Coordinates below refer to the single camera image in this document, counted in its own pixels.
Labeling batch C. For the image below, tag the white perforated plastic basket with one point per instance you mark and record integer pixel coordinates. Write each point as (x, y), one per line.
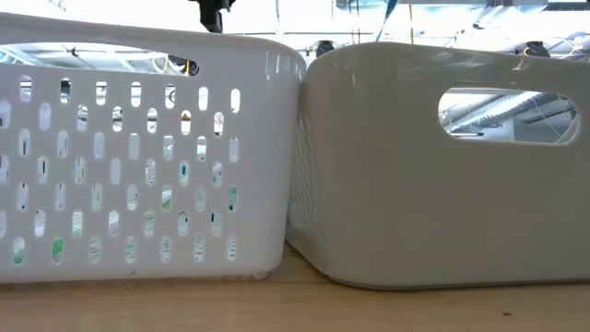
(258, 184)

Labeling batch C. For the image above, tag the green packaged toothbrush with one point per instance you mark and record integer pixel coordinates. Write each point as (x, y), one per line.
(166, 198)
(57, 250)

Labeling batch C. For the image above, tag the grey plastic basket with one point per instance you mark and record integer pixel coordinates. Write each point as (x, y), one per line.
(392, 207)

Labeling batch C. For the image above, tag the round black fixture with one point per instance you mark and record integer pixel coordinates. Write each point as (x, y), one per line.
(534, 48)
(325, 47)

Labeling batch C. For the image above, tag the silver ventilation duct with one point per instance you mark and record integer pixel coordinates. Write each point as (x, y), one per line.
(502, 110)

